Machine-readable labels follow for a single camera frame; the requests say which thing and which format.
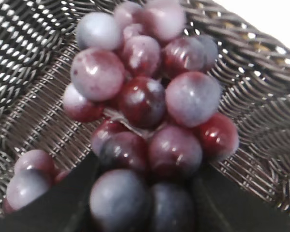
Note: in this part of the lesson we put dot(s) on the dark brown wicker basket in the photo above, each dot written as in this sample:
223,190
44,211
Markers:
37,45

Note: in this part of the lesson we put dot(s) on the purple red grape bunch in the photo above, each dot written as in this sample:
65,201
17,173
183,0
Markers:
148,89

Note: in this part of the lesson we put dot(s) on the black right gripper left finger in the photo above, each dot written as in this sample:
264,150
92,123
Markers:
64,208

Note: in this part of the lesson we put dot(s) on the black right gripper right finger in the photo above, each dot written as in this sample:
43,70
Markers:
221,206

